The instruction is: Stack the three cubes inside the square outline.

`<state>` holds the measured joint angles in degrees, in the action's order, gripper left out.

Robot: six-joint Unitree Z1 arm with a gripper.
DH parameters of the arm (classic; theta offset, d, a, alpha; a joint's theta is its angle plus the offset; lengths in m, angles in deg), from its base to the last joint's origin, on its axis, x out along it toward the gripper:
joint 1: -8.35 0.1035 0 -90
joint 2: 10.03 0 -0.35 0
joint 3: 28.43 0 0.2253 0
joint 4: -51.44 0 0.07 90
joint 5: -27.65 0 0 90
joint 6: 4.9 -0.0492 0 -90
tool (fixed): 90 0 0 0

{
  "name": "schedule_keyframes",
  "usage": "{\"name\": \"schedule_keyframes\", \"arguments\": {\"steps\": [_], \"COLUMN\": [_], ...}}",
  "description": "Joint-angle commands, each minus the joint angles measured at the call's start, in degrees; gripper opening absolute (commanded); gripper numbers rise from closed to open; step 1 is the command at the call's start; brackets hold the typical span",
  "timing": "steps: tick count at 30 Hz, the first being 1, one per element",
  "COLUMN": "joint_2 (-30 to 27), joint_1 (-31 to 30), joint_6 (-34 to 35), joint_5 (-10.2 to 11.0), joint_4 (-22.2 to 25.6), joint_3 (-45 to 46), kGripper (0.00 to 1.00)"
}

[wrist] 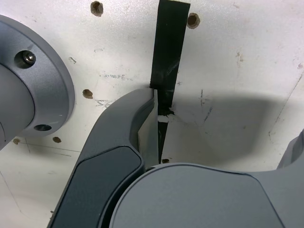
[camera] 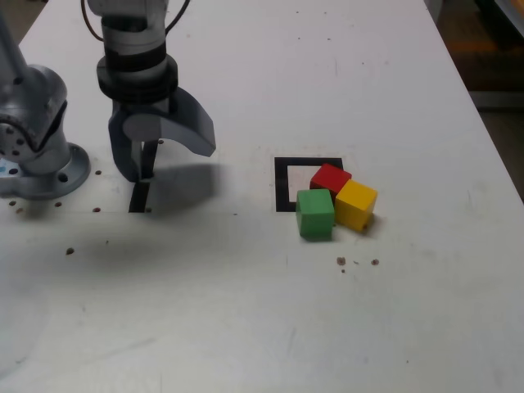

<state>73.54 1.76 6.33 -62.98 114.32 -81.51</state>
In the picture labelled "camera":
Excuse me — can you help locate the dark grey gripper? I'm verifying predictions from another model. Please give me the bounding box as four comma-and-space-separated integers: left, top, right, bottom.
107, 88, 217, 183

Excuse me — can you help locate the green cube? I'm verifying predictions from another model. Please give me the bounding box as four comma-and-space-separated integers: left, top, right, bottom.
295, 188, 336, 242

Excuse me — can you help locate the red cube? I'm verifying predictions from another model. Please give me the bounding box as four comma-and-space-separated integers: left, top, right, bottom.
309, 163, 353, 196

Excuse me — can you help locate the yellow cube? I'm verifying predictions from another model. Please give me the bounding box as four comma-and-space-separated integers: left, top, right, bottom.
333, 179, 378, 233

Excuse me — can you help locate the black tape square outline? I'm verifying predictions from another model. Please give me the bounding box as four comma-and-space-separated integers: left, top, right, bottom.
273, 156, 345, 214

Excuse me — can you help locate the black tape strip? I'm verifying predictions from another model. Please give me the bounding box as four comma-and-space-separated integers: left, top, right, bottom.
128, 141, 160, 214

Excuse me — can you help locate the brown wooden furniture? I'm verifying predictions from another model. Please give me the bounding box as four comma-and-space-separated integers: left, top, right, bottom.
433, 0, 524, 91

